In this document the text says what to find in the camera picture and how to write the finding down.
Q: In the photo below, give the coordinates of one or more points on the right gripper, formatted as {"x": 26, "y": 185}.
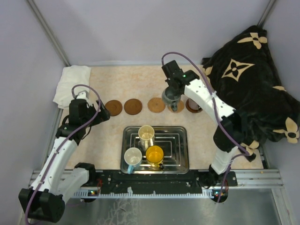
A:
{"x": 169, "y": 82}

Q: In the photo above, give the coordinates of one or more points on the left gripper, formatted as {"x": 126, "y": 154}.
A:
{"x": 102, "y": 116}

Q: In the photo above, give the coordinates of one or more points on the grey mug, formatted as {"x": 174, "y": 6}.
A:
{"x": 171, "y": 98}

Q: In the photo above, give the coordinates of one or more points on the woven rattan coaster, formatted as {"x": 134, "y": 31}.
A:
{"x": 156, "y": 105}
{"x": 180, "y": 107}

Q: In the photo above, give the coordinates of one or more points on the dark wooden coaster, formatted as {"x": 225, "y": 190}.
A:
{"x": 133, "y": 106}
{"x": 114, "y": 107}
{"x": 189, "y": 109}

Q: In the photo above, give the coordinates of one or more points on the yellow cup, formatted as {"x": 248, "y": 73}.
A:
{"x": 155, "y": 156}

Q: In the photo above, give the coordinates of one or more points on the purple translucent cup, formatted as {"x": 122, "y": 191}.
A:
{"x": 193, "y": 106}

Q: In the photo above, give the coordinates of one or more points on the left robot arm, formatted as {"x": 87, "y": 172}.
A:
{"x": 46, "y": 198}

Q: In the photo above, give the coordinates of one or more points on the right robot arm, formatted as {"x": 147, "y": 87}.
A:
{"x": 231, "y": 124}

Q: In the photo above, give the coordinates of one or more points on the cream tall cup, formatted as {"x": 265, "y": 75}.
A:
{"x": 146, "y": 135}

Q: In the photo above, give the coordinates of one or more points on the white folded cloth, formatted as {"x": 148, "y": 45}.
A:
{"x": 70, "y": 77}

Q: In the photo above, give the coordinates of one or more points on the metal tray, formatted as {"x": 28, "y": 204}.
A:
{"x": 172, "y": 139}

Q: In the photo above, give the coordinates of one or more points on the black floral blanket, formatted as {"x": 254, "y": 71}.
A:
{"x": 245, "y": 77}

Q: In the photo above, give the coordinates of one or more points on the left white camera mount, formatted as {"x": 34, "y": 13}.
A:
{"x": 82, "y": 95}

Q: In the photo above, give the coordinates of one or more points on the white mug blue handle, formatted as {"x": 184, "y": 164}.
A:
{"x": 133, "y": 158}

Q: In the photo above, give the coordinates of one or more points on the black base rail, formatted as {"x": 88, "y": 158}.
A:
{"x": 118, "y": 182}

